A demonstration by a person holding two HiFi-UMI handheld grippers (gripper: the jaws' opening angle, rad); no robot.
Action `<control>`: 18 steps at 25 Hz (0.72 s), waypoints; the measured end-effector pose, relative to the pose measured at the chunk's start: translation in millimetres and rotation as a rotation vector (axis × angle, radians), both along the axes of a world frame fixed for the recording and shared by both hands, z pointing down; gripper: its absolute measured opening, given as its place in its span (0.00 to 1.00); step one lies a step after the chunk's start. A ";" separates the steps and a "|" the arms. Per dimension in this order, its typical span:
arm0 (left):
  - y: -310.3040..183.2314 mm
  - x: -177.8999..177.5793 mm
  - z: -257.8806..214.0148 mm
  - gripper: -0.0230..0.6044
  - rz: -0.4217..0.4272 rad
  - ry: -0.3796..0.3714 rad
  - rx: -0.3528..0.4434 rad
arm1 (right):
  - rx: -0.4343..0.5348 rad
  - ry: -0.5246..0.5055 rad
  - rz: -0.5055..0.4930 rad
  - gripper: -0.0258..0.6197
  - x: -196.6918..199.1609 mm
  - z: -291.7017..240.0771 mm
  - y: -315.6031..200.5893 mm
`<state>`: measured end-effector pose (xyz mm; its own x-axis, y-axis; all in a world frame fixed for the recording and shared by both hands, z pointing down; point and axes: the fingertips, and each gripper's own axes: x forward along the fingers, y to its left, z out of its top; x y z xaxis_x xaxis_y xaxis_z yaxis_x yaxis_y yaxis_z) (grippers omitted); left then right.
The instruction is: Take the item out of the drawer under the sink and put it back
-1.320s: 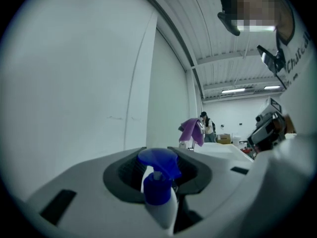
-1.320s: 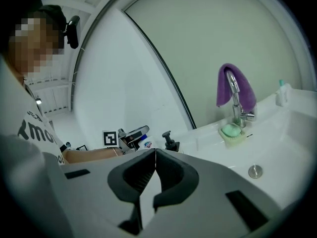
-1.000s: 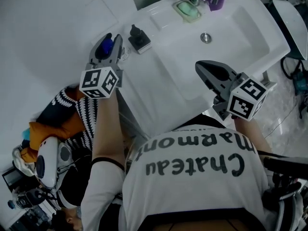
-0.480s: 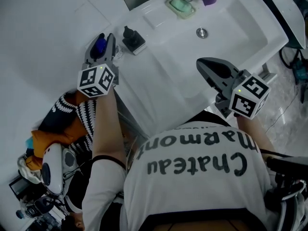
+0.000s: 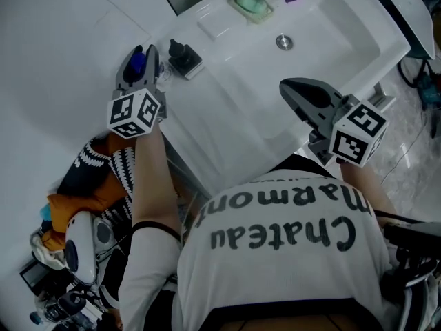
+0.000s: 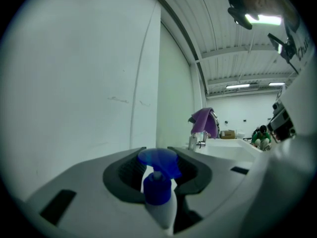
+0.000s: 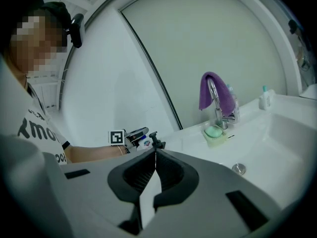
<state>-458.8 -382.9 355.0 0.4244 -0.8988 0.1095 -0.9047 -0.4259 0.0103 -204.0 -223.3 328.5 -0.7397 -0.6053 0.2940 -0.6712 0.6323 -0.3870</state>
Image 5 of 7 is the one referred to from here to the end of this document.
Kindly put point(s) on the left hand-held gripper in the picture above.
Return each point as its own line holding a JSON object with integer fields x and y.
{"x": 132, "y": 114}

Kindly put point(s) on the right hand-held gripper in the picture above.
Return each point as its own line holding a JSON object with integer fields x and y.
{"x": 355, "y": 140}

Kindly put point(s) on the small blue white bottle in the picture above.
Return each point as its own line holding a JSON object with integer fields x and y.
{"x": 138, "y": 62}

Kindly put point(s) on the person's right forearm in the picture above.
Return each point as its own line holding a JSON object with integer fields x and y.
{"x": 365, "y": 188}

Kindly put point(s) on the person's left forearm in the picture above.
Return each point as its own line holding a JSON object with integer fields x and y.
{"x": 153, "y": 185}

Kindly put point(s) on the clear plastic piece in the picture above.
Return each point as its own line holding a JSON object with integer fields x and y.
{"x": 166, "y": 71}

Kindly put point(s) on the black knob on white box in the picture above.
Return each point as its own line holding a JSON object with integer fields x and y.
{"x": 184, "y": 59}

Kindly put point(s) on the metal sink drain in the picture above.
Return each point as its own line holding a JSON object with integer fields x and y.
{"x": 284, "y": 42}

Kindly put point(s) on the white vanity cabinet with sink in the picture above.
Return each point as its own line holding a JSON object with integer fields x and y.
{"x": 241, "y": 98}

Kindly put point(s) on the person's leg in black trousers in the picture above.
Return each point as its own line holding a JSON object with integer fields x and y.
{"x": 303, "y": 165}

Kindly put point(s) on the black white striped knit cloth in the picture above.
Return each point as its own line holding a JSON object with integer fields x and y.
{"x": 124, "y": 167}

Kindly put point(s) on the black cushion with white zigzag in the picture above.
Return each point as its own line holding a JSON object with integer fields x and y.
{"x": 82, "y": 174}

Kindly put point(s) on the orange cushion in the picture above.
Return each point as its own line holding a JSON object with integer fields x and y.
{"x": 107, "y": 191}

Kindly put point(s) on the dark green white bathtub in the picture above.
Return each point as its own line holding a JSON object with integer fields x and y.
{"x": 410, "y": 12}

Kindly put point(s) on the teal cloth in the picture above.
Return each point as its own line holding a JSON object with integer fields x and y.
{"x": 45, "y": 212}

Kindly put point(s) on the black chest-mounted device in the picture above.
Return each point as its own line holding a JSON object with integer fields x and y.
{"x": 410, "y": 233}

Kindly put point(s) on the white printed t-shirt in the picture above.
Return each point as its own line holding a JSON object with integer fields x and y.
{"x": 275, "y": 271}

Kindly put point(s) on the white grey handheld device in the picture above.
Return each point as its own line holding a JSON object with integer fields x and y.
{"x": 82, "y": 240}

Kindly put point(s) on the small black monitor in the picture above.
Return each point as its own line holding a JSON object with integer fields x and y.
{"x": 34, "y": 276}

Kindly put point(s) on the clear bottle with blue cap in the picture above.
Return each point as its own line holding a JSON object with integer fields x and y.
{"x": 51, "y": 317}

